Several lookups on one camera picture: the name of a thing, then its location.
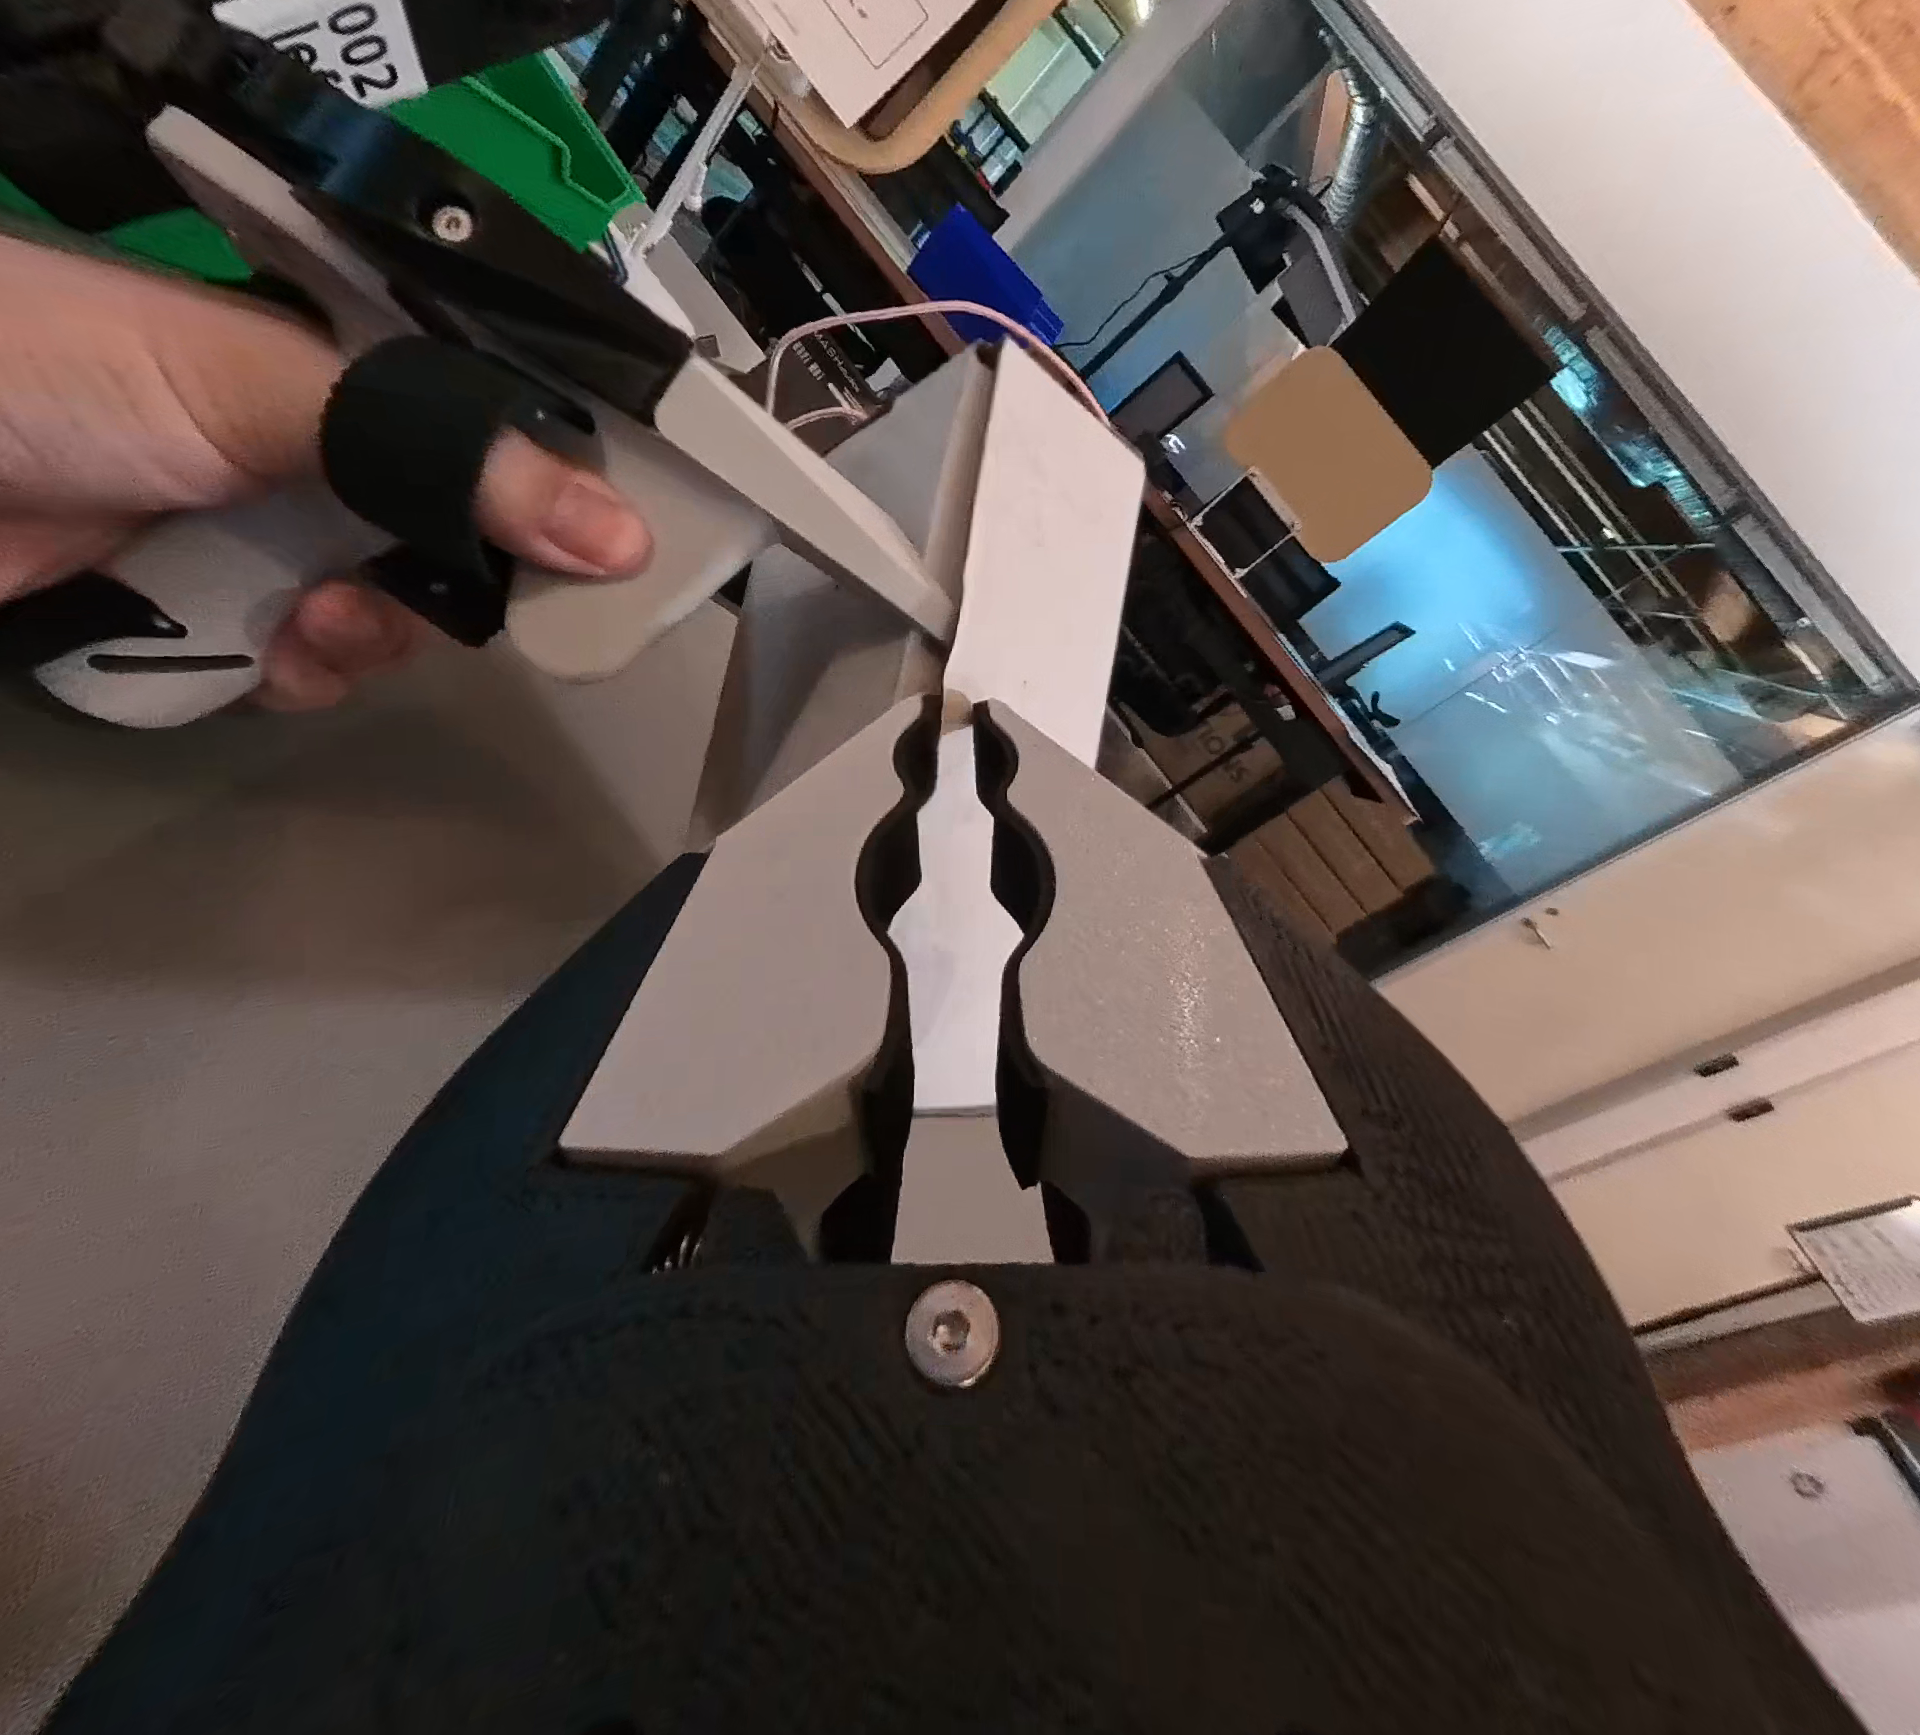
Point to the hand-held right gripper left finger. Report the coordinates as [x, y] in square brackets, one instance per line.
[734, 1000]

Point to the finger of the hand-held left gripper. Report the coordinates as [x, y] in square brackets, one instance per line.
[795, 504]

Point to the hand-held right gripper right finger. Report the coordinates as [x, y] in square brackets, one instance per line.
[1184, 1000]

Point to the white cardboard box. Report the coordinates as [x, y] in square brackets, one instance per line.
[1050, 536]

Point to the person's left hand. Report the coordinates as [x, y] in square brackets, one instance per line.
[134, 414]

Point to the blue plastic bin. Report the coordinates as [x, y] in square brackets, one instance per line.
[974, 272]

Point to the green plastic bin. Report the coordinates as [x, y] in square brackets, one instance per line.
[510, 144]

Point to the white cabinet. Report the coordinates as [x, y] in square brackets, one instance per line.
[1651, 1016]

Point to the white paper notice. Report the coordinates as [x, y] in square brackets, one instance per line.
[1860, 1263]

